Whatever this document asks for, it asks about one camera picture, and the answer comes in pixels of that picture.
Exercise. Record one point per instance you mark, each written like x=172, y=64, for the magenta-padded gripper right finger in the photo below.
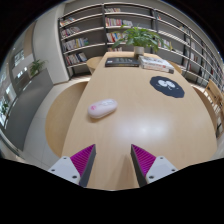
x=151, y=166

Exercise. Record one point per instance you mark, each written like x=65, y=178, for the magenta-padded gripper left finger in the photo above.
x=75, y=166

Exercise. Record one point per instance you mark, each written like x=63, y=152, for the pink computer mouse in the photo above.
x=101, y=108

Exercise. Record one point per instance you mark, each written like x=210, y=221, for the dark round printed mouse pad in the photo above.
x=175, y=91

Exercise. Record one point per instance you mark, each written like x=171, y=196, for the wooden slatted chair group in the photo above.
x=213, y=91

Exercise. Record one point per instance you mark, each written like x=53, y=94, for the white book with dark spine end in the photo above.
x=166, y=70

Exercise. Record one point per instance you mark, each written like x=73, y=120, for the white illustrated cover book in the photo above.
x=153, y=61

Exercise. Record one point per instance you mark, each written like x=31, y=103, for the small green background plant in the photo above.
x=36, y=66

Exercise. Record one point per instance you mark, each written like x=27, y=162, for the black hardcover book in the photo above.
x=121, y=62

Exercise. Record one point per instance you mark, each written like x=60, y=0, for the green potted plant white pot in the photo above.
x=140, y=36

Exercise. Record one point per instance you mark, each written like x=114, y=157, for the grey bookshelf unit with books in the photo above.
x=83, y=33

